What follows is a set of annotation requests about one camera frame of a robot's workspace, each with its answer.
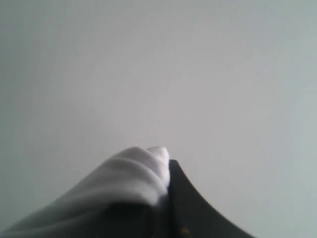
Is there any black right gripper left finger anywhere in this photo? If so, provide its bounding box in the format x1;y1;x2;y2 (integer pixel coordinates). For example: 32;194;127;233
105;202;170;238

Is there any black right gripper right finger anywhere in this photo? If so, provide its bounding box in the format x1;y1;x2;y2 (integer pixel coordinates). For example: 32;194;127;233
168;160;252;238

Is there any white t-shirt red logo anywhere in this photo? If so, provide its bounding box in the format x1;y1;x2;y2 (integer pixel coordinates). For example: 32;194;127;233
0;146;170;238

